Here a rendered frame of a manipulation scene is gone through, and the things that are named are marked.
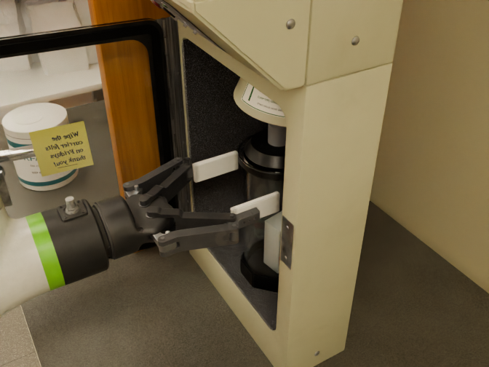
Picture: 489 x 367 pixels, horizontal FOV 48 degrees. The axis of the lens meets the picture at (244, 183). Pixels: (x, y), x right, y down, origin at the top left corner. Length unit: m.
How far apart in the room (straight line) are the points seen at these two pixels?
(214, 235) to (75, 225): 0.16
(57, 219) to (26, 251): 0.05
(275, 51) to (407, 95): 0.60
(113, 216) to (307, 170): 0.24
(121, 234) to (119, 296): 0.32
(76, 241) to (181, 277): 0.37
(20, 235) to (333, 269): 0.38
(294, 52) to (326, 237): 0.26
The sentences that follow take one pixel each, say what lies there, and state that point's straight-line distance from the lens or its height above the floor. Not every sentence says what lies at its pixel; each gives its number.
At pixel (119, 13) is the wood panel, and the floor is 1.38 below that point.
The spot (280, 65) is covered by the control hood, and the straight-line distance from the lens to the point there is 0.50.
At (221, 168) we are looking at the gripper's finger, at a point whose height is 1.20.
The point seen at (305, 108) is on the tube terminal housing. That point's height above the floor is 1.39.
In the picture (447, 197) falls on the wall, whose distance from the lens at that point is 1.06.
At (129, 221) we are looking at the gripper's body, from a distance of 0.66.
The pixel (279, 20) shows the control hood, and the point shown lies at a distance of 0.48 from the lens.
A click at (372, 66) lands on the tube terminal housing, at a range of 0.58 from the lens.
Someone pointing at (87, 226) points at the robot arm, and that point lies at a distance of 0.65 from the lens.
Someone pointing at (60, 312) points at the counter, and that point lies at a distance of 0.97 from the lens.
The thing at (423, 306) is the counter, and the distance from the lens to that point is 0.98.
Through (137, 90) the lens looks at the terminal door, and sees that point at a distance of 0.81.
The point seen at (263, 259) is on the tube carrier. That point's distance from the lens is 0.81.
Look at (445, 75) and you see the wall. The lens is 0.99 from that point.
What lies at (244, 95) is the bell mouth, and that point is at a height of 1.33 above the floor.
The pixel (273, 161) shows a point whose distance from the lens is 0.71.
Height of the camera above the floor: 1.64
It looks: 36 degrees down
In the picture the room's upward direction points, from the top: straight up
